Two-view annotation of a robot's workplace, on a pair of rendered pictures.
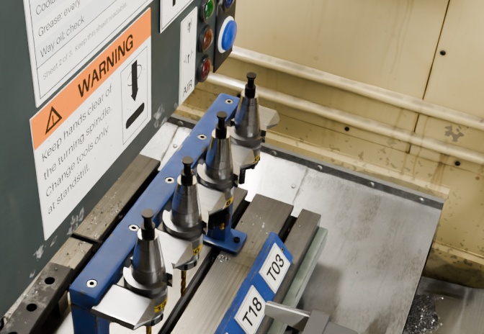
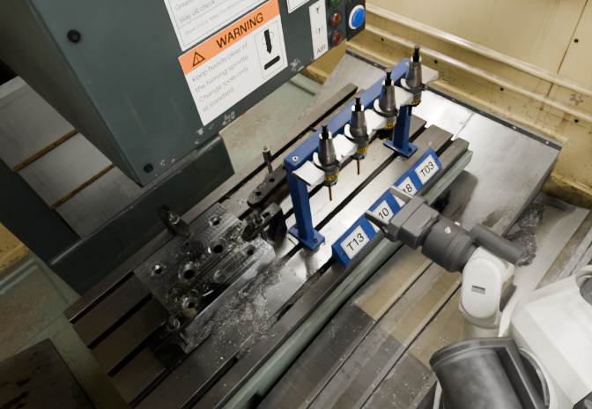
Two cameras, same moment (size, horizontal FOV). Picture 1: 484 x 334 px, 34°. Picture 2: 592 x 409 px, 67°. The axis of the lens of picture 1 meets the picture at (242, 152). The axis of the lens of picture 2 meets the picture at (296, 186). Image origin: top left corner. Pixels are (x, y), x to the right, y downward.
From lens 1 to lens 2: 0.21 m
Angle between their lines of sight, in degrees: 26
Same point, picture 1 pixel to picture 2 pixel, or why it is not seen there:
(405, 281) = (521, 192)
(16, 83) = (163, 36)
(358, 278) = (489, 185)
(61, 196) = (212, 102)
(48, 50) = (186, 18)
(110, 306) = (302, 172)
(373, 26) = (528, 18)
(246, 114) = (411, 72)
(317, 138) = (482, 93)
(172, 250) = (344, 147)
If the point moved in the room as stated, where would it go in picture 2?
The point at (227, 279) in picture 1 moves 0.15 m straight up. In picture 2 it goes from (398, 171) to (402, 137)
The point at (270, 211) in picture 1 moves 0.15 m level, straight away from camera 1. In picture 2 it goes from (437, 135) to (451, 106)
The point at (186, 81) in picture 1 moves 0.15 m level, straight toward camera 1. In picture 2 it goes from (319, 45) to (284, 112)
